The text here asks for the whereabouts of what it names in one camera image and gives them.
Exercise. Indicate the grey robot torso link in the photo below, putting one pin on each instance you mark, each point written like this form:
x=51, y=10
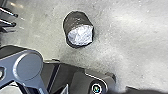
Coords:
x=23, y=70

